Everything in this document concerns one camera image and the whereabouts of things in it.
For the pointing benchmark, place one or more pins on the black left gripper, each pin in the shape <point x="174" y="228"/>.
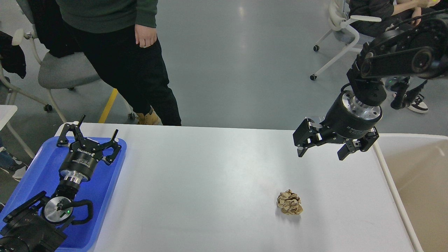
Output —
<point x="81" y="159"/>

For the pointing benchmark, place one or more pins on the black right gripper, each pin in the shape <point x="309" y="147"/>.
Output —
<point x="348" y="120"/>

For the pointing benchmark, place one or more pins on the brown paper ball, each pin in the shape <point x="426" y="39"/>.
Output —
<point x="289" y="203"/>

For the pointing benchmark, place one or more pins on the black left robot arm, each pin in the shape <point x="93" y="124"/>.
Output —
<point x="60" y="203"/>

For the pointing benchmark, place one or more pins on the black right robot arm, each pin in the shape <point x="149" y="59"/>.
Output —
<point x="351" y="120"/>

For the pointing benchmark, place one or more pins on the grey white sneaker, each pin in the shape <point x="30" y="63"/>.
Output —
<point x="11" y="165"/>

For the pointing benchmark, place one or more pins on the beige plastic bin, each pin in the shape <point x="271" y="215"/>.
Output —
<point x="416" y="170"/>

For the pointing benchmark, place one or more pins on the standing person green sweater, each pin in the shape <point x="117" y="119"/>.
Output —
<point x="120" y="40"/>

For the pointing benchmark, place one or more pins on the grey chair with jacket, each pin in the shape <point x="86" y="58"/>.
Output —
<point x="55" y="73"/>

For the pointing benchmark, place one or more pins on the black garment at left edge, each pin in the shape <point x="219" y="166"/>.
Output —
<point x="12" y="56"/>

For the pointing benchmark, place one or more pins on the black jacket on chair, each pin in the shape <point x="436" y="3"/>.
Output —
<point x="51" y="29"/>

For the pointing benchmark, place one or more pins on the white office chair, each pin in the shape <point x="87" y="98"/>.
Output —
<point x="341" y="27"/>

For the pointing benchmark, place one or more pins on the seated person in black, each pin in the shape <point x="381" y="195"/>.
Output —
<point x="392" y="17"/>

